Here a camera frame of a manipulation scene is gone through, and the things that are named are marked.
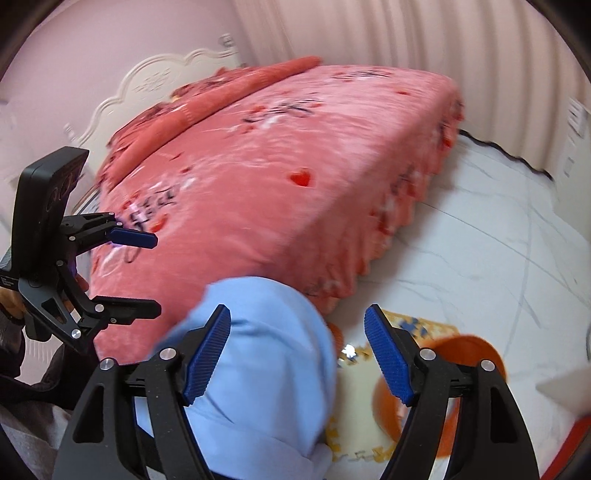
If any person's light blue trouser leg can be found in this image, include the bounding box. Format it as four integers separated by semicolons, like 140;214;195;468
134;276;340;480

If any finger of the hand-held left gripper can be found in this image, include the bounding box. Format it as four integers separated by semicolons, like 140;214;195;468
62;212;158;252
60;277;162;352

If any red folded quilt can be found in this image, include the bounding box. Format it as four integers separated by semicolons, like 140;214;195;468
99;55;324;185

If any white floral cloth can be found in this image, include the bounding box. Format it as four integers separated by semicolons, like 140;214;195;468
325;310;460;467

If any white carved headboard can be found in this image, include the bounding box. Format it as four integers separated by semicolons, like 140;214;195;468
62;34;241;153

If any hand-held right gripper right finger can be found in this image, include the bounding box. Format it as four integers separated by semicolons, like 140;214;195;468
364;305;541;480

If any pale pleated curtain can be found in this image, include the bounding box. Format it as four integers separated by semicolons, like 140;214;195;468
231;0;591;153

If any bed with pink blanket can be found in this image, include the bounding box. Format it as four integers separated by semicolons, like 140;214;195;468
90;58;465;324

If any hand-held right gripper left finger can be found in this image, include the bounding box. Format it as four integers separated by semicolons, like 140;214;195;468
52;304;232;480

